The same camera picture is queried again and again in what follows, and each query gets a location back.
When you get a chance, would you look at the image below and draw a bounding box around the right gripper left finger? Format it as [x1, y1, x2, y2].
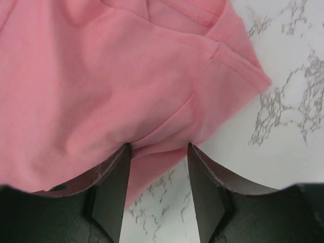
[35, 144, 132, 242]

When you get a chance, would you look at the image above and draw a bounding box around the pink t shirt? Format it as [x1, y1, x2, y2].
[1, 1, 271, 207]

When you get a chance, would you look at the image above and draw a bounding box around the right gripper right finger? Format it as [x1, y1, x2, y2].
[187, 143, 277, 242]

